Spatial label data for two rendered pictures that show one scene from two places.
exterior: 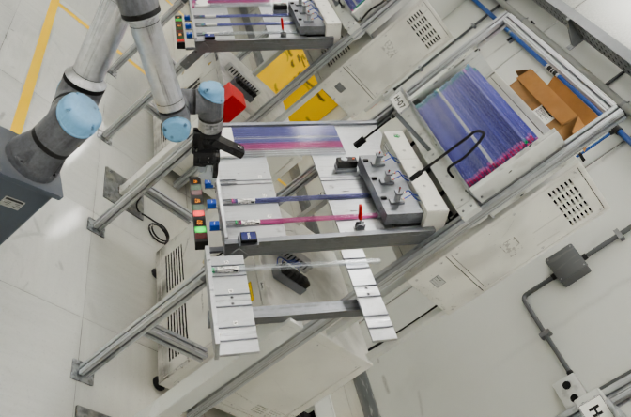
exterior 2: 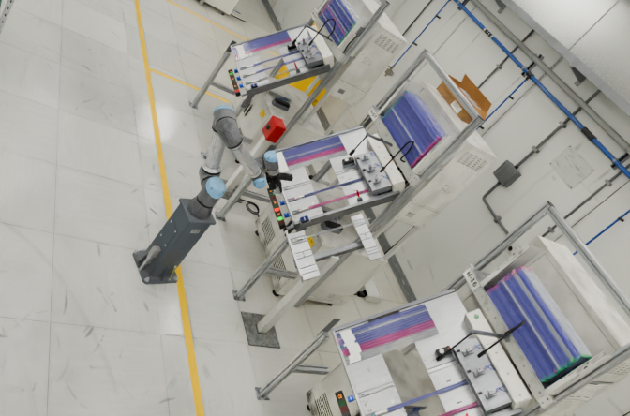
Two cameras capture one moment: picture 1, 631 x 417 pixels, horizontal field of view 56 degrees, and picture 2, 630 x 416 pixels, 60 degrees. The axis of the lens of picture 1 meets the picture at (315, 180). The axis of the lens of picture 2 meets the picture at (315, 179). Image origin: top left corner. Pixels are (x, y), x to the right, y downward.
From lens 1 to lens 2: 160 cm
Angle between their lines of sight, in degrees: 11
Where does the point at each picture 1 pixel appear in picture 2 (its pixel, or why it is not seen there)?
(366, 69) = (355, 77)
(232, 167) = not seen: hidden behind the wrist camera
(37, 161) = (202, 212)
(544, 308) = (496, 202)
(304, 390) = (353, 281)
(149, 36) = (240, 151)
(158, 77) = (247, 165)
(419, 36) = (384, 48)
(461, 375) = (452, 251)
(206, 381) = (300, 290)
